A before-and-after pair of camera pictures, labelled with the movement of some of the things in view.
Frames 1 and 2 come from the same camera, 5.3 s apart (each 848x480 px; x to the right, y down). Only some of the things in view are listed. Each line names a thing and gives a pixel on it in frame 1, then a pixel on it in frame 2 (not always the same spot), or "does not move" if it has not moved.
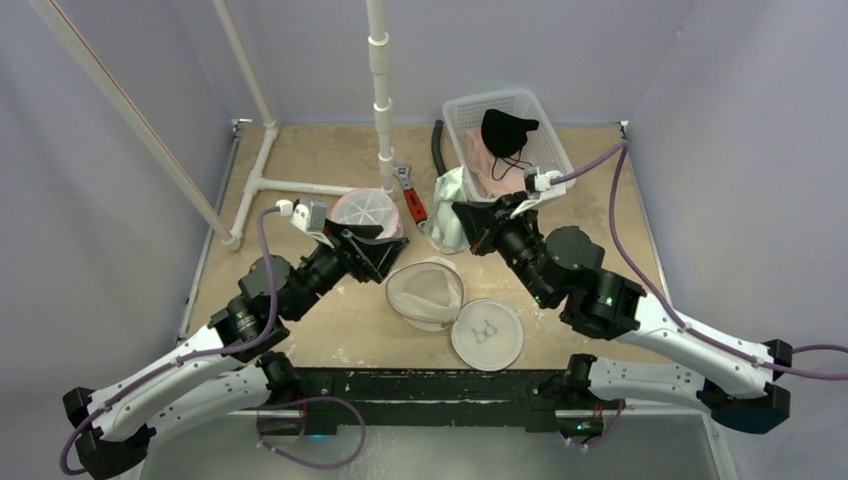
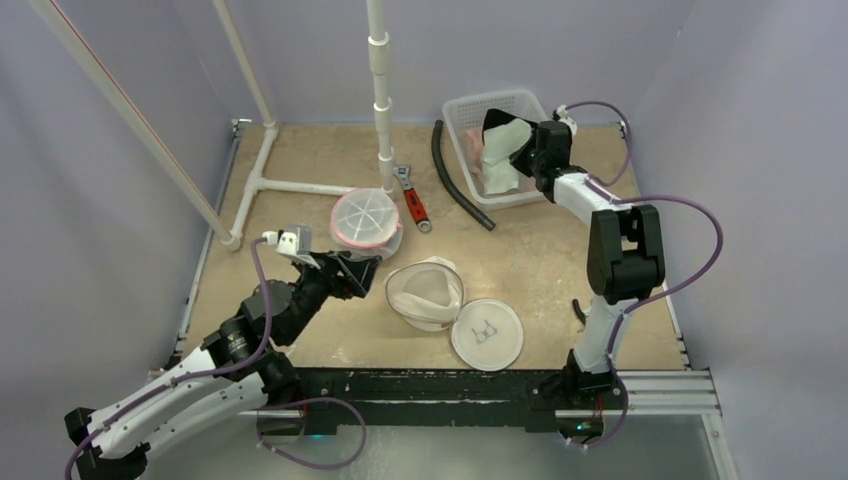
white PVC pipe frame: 58,21 does not move
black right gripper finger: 479,221 -> 523,158
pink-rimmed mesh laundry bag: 368,207 does not move
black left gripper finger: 381,257 -> 359,272
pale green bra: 450,187 -> 500,173
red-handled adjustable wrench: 415,204 does not move
